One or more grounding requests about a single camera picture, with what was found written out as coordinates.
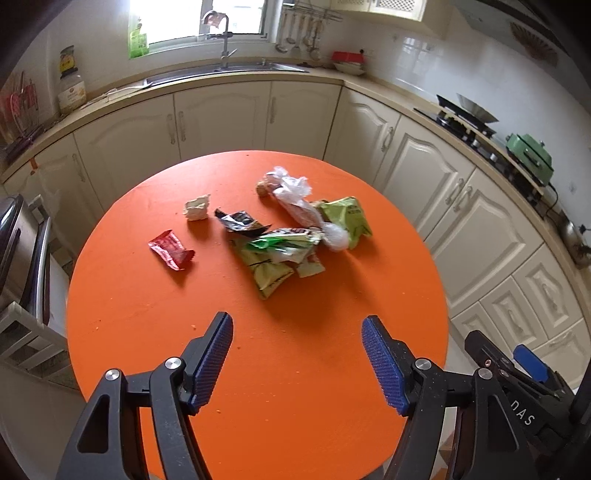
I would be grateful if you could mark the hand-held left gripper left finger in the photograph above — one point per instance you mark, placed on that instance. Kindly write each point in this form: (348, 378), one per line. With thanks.
(212, 364)

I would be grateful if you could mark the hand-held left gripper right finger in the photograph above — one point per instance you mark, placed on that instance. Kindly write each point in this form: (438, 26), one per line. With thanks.
(383, 364)

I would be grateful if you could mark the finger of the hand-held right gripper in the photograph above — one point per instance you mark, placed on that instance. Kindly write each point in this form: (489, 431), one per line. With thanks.
(485, 348)
(531, 362)

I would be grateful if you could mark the small beige wrapper piece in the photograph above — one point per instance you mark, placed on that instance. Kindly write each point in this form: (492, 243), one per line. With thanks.
(309, 267)

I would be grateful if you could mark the red snack wrapper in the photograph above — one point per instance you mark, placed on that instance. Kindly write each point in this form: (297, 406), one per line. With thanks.
(171, 249)

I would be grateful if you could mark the black snack wrapper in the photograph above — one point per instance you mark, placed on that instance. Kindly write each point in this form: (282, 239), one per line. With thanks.
(240, 221)

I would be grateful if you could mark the light green snack packet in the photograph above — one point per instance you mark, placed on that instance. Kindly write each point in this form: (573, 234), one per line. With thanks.
(348, 217)

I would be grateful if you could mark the white paper wrapper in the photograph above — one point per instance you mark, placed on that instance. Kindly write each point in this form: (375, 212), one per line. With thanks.
(197, 210)

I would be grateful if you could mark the walnut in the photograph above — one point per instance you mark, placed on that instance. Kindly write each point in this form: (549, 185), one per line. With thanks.
(264, 187)

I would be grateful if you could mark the long clear plastic bag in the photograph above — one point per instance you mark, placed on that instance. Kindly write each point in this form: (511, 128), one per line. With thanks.
(295, 198)

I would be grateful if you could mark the orange round table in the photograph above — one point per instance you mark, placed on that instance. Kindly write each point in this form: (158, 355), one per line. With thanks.
(277, 346)

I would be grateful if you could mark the steel pot with lid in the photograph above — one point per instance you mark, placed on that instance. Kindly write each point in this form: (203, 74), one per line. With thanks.
(575, 240)

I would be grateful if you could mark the green electric cooker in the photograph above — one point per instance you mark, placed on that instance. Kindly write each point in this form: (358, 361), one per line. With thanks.
(531, 154)

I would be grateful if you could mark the black gas cooktop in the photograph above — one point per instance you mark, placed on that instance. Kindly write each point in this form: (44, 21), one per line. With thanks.
(480, 136)

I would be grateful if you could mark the black silver rice cooker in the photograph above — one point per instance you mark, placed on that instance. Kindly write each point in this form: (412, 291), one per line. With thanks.
(9, 240)

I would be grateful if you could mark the steel wok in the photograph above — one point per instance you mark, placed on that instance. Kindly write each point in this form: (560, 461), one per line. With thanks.
(478, 110)

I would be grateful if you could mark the cream base cabinets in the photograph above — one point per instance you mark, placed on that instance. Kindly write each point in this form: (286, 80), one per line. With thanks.
(221, 120)

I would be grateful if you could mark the orange sticker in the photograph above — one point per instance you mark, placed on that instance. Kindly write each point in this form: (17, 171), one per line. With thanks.
(33, 164)

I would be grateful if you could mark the stainless steel sink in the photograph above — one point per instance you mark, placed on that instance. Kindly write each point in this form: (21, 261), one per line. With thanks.
(226, 74)

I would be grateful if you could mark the glass jar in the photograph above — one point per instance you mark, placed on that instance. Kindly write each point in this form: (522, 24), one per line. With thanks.
(71, 94)

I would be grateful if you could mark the metal sink faucet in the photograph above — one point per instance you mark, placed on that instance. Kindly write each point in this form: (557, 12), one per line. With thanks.
(225, 41)

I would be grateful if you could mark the grey range hood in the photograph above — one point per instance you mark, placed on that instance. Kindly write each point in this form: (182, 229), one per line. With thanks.
(498, 21)

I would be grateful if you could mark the yellow label bottle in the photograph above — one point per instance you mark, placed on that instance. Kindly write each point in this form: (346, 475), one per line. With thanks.
(67, 60)

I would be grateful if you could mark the row of hanging metal utensils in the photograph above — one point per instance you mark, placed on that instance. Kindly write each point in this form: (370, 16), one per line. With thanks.
(298, 37)

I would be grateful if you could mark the pink scrubber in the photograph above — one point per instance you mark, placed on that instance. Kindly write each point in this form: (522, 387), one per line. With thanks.
(214, 19)

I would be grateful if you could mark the kitchen window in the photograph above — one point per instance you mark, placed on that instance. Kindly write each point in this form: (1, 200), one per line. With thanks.
(198, 18)

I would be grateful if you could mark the cream lattice door cabinet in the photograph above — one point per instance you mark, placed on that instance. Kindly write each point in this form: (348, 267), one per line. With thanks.
(392, 7)

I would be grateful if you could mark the metal utensil rack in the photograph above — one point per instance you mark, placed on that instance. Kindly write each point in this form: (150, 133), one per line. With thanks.
(314, 11)

